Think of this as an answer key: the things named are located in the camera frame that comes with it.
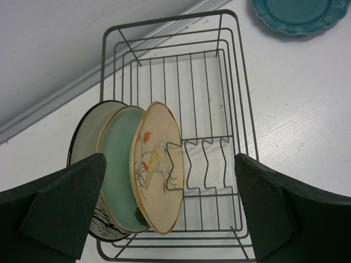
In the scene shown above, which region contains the teal scalloped plate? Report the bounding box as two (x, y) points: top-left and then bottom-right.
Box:
(250, 0), (350, 36)

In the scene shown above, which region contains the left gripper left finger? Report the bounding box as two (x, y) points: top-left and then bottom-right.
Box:
(1, 153), (107, 262)

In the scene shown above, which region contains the beige tree pattern plate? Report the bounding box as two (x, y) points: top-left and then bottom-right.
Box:
(66, 100), (129, 243)

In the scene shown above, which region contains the black wire dish rack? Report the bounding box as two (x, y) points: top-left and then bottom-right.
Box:
(97, 9), (259, 262)

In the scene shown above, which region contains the light blue flower plate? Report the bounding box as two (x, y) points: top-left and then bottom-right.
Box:
(97, 106), (148, 233)

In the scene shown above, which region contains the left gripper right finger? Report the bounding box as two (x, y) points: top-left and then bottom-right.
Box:
(235, 153), (350, 262)

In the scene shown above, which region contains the tan bird plate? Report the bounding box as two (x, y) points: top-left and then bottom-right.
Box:
(129, 101), (185, 235)

